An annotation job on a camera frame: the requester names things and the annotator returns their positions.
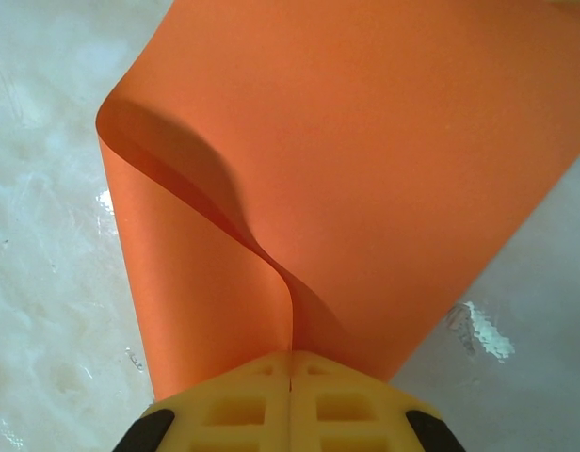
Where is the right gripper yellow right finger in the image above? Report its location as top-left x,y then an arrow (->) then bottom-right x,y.
289,350 -> 468,452

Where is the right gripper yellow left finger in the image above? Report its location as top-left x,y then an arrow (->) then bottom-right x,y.
113,350 -> 291,452

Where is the orange paper sheet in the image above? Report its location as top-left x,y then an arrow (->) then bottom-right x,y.
94,0 -> 580,405

